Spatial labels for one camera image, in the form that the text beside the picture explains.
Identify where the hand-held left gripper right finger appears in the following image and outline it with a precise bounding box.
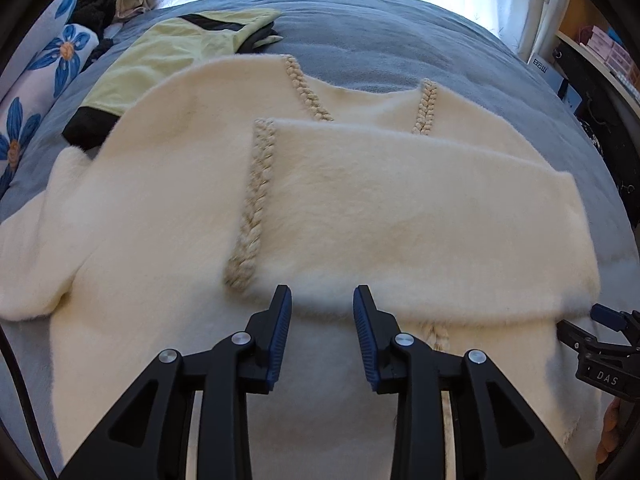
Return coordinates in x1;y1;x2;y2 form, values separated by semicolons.
352;284;583;480

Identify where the blue floral pillow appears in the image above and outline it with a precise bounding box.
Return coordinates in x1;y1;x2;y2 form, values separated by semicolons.
0;0;101;196

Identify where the white printed box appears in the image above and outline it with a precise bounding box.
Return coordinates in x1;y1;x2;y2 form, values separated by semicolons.
527;52;569;92

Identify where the black cable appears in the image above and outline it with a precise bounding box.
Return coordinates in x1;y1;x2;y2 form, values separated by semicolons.
0;325;58;480

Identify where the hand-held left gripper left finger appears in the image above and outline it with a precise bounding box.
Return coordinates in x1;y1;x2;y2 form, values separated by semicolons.
59;284;293;480

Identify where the person's right hand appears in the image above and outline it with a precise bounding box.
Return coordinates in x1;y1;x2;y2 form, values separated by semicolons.
595;400;624;467

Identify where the white floral curtain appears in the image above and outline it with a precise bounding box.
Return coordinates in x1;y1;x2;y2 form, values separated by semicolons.
462;0;576;61

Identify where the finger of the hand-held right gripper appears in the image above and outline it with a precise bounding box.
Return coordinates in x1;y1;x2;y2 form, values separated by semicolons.
591;303;640;346
556;320;603;357

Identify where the black cloth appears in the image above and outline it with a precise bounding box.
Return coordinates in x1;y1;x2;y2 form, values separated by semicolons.
67;0;118;71

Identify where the yellow-green jacket black trim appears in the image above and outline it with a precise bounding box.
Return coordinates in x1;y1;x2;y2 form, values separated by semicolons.
61;9;285;151

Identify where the small blue box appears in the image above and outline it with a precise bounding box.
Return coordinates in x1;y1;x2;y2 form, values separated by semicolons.
557;80;584;112

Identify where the wooden shelf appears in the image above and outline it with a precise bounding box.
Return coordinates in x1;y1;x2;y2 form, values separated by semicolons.
555;0;640;111

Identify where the stack of pink boxes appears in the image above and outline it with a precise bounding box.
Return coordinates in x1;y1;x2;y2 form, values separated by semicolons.
585;25;640;82

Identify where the white fluffy coat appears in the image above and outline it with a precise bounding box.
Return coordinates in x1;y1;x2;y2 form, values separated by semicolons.
0;54;603;480

